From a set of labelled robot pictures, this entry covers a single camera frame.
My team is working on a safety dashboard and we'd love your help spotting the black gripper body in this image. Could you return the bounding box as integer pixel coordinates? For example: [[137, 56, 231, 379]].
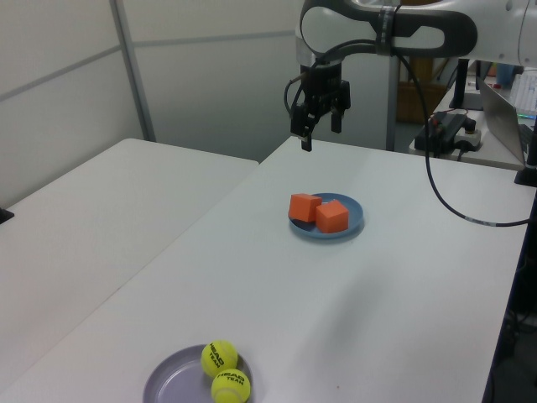
[[302, 62, 344, 108]]

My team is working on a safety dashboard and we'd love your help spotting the orange foam cube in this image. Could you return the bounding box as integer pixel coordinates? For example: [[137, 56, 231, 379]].
[[314, 199, 351, 234], [288, 192, 323, 223]]

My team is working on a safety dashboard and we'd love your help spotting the yellow tennis ball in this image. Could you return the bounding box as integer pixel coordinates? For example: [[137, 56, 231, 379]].
[[210, 369, 252, 402], [200, 339, 239, 378]]

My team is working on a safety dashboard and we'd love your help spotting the brown cardboard box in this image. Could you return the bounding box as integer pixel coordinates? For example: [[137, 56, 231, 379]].
[[396, 81, 446, 125]]

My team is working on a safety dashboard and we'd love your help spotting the blue plate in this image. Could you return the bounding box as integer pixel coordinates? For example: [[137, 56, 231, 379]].
[[288, 191, 365, 241]]

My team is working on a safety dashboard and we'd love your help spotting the upright wooden board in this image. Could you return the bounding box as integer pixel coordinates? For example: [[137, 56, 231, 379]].
[[408, 56, 438, 83]]

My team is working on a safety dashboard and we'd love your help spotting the black power box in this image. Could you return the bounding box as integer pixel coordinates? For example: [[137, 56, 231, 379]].
[[414, 111, 469, 159]]

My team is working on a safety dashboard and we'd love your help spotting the black monitor stand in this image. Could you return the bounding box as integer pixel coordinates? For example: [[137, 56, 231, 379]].
[[448, 58, 483, 111]]

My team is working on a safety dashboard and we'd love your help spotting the white emergency stop box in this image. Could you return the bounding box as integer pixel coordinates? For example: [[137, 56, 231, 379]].
[[455, 117, 483, 152]]

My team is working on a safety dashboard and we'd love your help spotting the silver laptop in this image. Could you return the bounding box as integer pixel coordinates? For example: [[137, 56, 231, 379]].
[[476, 77, 536, 167]]

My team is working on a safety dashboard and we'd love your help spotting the blue cup with yellow lid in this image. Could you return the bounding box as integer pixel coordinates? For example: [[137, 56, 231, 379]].
[[497, 62, 516, 87]]

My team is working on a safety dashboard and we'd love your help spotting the white keyboard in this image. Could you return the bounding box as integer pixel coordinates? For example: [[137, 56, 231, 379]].
[[512, 69, 537, 117]]

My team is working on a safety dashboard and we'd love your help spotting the black stand base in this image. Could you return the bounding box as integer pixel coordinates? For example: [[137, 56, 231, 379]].
[[514, 117, 537, 188]]

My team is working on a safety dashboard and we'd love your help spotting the purple plate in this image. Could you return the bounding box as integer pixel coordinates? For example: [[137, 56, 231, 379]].
[[142, 344, 255, 403]]

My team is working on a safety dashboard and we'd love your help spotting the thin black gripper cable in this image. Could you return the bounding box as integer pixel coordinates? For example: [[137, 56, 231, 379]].
[[284, 71, 314, 117]]

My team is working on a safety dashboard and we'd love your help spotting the grey partition post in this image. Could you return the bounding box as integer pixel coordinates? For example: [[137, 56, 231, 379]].
[[384, 54, 399, 152], [109, 0, 157, 144]]

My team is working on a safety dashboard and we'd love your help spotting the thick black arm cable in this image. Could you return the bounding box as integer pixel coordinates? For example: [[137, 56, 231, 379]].
[[312, 37, 534, 228]]

